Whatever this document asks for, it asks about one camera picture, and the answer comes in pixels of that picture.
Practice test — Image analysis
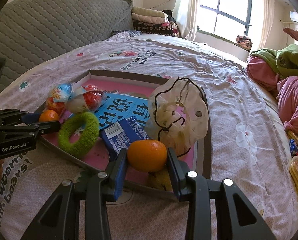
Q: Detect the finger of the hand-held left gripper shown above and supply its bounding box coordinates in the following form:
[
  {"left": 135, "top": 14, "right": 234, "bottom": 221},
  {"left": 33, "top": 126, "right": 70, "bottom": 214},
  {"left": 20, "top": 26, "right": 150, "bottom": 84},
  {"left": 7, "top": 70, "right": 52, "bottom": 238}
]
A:
[
  {"left": 0, "top": 121, "right": 62, "bottom": 140},
  {"left": 0, "top": 108, "right": 43, "bottom": 127}
]

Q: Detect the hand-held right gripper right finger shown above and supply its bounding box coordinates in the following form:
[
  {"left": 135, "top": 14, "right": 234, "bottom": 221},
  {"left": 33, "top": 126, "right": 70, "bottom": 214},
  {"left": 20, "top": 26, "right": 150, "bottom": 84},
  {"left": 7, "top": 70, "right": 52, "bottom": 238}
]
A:
[{"left": 166, "top": 147, "right": 277, "bottom": 240}]

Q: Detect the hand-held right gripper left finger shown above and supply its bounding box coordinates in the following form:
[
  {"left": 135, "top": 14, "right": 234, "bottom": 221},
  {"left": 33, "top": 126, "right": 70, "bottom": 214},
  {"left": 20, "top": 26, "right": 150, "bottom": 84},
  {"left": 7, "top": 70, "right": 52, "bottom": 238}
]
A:
[{"left": 20, "top": 148, "right": 128, "bottom": 240}]

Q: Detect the orange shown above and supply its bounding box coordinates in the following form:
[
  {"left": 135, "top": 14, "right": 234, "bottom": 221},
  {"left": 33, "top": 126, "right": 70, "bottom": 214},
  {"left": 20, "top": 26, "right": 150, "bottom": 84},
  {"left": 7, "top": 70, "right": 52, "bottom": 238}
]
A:
[
  {"left": 38, "top": 109, "right": 60, "bottom": 123},
  {"left": 127, "top": 139, "right": 168, "bottom": 173}
]

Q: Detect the green fuzzy scrunchie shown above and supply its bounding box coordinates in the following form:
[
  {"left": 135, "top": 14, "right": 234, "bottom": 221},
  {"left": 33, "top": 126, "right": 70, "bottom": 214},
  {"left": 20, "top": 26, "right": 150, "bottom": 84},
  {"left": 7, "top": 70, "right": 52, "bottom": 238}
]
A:
[{"left": 58, "top": 112, "right": 100, "bottom": 158}]

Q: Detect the blue orange toy egg packet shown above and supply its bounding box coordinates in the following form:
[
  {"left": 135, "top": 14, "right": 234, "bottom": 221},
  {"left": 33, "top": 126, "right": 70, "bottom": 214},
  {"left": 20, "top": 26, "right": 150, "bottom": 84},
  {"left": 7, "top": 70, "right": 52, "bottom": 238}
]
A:
[{"left": 46, "top": 83, "right": 73, "bottom": 117}]

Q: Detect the grey cardboard tray box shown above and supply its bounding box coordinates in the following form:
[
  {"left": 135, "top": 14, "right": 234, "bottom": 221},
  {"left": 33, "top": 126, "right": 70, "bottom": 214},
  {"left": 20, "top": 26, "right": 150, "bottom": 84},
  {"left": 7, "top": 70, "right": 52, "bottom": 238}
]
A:
[{"left": 35, "top": 69, "right": 212, "bottom": 193}]

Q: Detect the blue snack packet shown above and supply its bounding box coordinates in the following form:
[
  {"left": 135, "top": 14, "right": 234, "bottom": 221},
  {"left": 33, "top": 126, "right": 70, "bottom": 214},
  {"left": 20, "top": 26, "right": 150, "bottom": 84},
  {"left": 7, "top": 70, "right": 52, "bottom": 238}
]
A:
[{"left": 99, "top": 116, "right": 153, "bottom": 162}]

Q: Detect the red white toy egg packet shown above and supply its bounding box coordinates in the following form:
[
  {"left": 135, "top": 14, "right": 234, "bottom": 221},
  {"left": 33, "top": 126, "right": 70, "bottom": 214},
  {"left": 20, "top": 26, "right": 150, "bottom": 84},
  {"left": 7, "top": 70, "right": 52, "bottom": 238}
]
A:
[{"left": 65, "top": 85, "right": 107, "bottom": 113}]

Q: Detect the pink blue picture book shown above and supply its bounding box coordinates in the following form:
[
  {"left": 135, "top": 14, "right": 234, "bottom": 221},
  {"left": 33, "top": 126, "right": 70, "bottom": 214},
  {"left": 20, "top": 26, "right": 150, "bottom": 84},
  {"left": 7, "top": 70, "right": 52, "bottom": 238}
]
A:
[{"left": 43, "top": 77, "right": 198, "bottom": 189}]

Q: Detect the grey quilted headboard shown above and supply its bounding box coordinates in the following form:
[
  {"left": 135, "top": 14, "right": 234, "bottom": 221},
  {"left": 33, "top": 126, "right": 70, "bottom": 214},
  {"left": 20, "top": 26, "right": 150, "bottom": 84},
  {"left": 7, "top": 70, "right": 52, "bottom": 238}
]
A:
[{"left": 0, "top": 0, "right": 134, "bottom": 98}]

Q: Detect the dark patterned cloth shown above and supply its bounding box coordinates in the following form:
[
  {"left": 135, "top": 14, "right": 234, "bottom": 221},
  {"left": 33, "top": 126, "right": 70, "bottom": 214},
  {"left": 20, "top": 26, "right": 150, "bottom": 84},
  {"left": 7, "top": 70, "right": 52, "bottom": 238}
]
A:
[{"left": 111, "top": 30, "right": 141, "bottom": 37}]

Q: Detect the small blue candy packet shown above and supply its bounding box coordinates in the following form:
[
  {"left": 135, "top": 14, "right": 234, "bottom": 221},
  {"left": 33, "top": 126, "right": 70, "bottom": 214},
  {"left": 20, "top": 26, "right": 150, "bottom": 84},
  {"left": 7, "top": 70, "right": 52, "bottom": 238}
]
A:
[{"left": 289, "top": 139, "right": 298, "bottom": 157}]

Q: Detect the small yellow snack packet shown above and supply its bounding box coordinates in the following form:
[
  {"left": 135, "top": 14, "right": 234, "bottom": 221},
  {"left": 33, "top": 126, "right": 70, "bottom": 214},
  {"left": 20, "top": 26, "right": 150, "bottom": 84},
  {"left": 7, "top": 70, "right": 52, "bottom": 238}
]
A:
[{"left": 288, "top": 130, "right": 298, "bottom": 147}]

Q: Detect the pink quilt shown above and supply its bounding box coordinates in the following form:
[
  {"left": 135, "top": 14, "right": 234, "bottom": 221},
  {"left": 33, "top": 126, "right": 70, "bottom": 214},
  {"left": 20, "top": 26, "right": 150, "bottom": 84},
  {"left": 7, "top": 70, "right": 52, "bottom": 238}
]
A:
[{"left": 246, "top": 55, "right": 298, "bottom": 150}]

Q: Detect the stack of folded blankets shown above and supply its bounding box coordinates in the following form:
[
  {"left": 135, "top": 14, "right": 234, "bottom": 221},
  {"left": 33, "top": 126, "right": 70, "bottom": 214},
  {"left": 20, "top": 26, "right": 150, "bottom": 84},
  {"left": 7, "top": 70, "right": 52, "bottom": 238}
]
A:
[{"left": 131, "top": 6, "right": 178, "bottom": 37}]

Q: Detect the folded patterned cloth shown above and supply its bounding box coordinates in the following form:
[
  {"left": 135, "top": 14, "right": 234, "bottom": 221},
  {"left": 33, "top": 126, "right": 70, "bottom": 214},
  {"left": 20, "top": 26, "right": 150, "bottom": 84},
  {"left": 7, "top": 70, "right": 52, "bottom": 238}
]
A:
[{"left": 236, "top": 35, "right": 253, "bottom": 50}]

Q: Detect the green garment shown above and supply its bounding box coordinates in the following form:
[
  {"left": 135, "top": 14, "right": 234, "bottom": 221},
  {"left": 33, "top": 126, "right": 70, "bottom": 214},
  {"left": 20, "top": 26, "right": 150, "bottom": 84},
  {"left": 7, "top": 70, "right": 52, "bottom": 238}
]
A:
[{"left": 250, "top": 44, "right": 298, "bottom": 84}]

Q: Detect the dark clothing pile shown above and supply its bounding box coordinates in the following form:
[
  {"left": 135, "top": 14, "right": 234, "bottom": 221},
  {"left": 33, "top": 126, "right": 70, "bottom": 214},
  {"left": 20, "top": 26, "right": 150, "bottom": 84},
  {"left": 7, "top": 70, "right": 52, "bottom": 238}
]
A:
[{"left": 162, "top": 9, "right": 177, "bottom": 23}]

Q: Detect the white curtain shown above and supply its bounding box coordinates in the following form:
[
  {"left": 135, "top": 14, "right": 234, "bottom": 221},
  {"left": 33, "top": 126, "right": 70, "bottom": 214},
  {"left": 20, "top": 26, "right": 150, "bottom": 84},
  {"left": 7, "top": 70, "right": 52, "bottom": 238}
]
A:
[
  {"left": 260, "top": 0, "right": 276, "bottom": 50},
  {"left": 173, "top": 0, "right": 202, "bottom": 42}
]

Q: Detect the window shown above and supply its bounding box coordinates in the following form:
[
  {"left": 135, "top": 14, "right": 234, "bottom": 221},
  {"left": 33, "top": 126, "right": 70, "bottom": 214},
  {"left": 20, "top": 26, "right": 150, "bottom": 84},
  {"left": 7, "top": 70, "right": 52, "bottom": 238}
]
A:
[{"left": 199, "top": 0, "right": 254, "bottom": 37}]

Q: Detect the pink fleece blanket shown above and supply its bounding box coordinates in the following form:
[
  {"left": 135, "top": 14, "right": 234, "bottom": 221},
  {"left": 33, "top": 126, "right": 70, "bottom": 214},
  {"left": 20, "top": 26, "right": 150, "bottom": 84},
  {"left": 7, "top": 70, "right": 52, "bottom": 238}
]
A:
[{"left": 283, "top": 27, "right": 298, "bottom": 53}]

